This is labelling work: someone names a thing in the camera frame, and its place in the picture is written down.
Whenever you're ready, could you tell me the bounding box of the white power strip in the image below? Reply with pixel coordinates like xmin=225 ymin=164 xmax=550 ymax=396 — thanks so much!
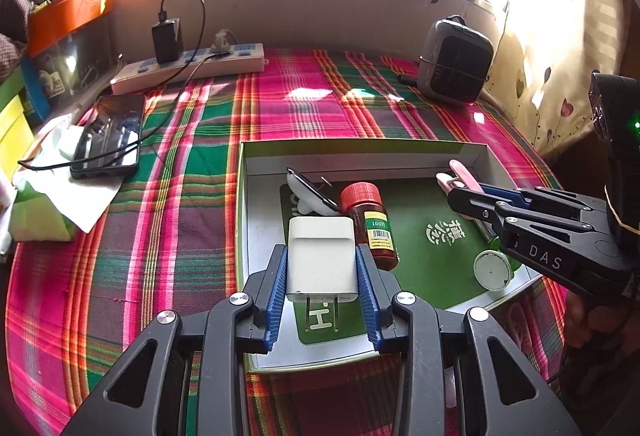
xmin=111 ymin=43 xmax=266 ymax=95

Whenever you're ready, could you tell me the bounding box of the right hand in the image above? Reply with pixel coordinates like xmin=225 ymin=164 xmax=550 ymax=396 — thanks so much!
xmin=562 ymin=292 xmax=639 ymax=395

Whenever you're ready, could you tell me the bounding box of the black charging cable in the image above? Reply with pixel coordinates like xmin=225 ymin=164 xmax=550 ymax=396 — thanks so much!
xmin=18 ymin=0 xmax=231 ymax=172

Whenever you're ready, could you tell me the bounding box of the grey portable heater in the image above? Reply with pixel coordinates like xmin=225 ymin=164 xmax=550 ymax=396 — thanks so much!
xmin=416 ymin=14 xmax=494 ymax=106

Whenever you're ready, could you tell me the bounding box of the yellow green box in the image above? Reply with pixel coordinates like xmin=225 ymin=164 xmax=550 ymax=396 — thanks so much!
xmin=0 ymin=66 xmax=34 ymax=179

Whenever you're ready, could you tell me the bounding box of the black smartphone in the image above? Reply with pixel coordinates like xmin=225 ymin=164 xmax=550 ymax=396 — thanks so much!
xmin=70 ymin=94 xmax=145 ymax=180

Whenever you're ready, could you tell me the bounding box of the black plug adapter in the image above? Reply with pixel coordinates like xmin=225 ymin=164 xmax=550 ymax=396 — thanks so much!
xmin=152 ymin=18 xmax=183 ymax=64

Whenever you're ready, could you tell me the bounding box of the white charger cube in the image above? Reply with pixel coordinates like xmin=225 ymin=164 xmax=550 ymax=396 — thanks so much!
xmin=286 ymin=216 xmax=358 ymax=332

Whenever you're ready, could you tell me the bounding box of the white green thread spool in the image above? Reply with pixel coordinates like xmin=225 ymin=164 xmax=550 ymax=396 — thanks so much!
xmin=473 ymin=238 xmax=521 ymax=292

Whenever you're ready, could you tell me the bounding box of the heart pattern curtain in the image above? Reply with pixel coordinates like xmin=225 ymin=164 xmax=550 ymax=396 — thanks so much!
xmin=483 ymin=0 xmax=629 ymax=159

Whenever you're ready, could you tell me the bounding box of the pink oval case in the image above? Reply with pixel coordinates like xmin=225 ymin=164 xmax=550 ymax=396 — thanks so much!
xmin=449 ymin=159 xmax=484 ymax=192

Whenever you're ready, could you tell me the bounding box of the red cap medicine bottle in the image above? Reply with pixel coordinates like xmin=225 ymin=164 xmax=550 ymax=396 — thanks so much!
xmin=340 ymin=182 xmax=398 ymax=271

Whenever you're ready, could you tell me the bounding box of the plaid blanket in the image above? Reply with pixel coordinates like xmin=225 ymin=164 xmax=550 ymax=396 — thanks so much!
xmin=1 ymin=49 xmax=556 ymax=435

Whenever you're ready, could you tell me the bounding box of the orange storage box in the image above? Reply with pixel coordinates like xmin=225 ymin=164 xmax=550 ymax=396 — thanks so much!
xmin=27 ymin=0 xmax=113 ymax=57

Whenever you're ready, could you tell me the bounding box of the green cardboard tray box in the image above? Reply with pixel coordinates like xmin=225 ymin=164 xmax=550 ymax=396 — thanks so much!
xmin=235 ymin=138 xmax=537 ymax=373

